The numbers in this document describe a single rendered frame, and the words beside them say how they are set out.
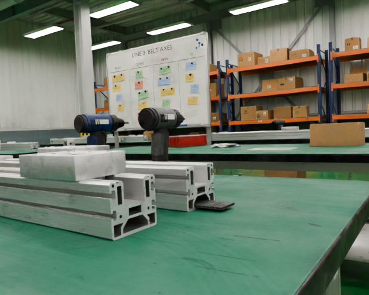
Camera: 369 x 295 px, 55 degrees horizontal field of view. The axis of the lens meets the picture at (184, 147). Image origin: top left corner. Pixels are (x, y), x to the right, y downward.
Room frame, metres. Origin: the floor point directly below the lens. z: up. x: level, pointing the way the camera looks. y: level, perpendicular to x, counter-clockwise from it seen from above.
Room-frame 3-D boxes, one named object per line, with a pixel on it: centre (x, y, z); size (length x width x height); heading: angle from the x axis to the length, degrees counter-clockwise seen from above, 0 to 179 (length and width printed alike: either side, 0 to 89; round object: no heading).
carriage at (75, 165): (0.63, 0.20, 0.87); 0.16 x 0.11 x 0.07; 54
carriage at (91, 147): (0.93, 0.29, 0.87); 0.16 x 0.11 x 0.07; 54
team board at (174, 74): (4.21, 0.31, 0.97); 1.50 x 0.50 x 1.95; 55
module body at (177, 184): (0.93, 0.29, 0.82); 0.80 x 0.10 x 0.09; 54
